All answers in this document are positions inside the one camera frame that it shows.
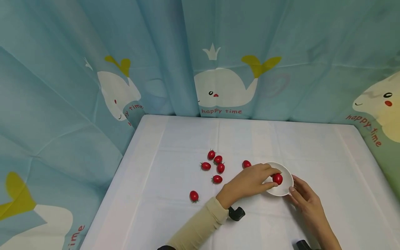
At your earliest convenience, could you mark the person's right hand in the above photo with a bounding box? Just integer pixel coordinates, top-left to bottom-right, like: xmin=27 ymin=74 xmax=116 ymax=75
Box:
xmin=288 ymin=175 xmax=327 ymax=230

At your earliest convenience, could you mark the person's left hand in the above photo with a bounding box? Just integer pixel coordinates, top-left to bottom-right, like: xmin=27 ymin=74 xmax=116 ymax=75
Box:
xmin=216 ymin=163 xmax=283 ymax=210

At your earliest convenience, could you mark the small white bowl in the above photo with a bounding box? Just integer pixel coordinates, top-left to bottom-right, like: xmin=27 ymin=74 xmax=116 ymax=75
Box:
xmin=263 ymin=162 xmax=294 ymax=197

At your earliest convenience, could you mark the person's right forearm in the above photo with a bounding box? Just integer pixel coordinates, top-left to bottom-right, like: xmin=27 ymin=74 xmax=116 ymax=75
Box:
xmin=309 ymin=217 xmax=343 ymax=250

